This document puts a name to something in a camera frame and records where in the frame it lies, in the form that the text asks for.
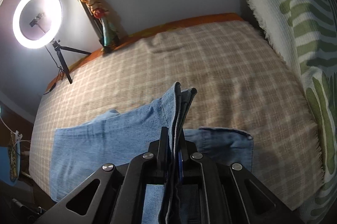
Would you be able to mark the beige plaid blanket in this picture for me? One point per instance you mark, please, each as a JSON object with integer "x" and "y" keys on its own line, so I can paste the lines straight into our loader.
{"x": 210, "y": 68}

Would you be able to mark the black tripod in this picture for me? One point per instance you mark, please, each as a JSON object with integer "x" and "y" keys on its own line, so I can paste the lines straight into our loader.
{"x": 62, "y": 58}

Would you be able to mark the orange bed sheet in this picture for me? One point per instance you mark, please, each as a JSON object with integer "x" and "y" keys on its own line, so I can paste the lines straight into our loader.
{"x": 184, "y": 22}

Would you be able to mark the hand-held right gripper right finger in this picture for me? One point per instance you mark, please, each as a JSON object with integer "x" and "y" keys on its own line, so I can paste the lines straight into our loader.
{"x": 181, "y": 166}

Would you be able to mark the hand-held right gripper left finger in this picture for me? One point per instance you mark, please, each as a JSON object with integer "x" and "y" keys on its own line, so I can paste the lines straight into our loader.
{"x": 163, "y": 152}

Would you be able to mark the blue denim pants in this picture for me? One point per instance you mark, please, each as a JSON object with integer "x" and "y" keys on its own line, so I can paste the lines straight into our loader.
{"x": 105, "y": 145}

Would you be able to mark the leopard print cushion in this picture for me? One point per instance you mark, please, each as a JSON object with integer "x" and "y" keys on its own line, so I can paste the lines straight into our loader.
{"x": 12, "y": 166}

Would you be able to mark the green and white throw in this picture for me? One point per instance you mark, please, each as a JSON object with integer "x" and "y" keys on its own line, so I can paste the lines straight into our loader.
{"x": 302, "y": 2}

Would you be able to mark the colourful carved figure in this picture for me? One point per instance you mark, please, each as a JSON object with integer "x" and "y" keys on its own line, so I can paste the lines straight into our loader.
{"x": 92, "y": 0}

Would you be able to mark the blue plastic chair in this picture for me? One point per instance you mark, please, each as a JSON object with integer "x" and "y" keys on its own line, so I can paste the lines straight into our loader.
{"x": 4, "y": 163}

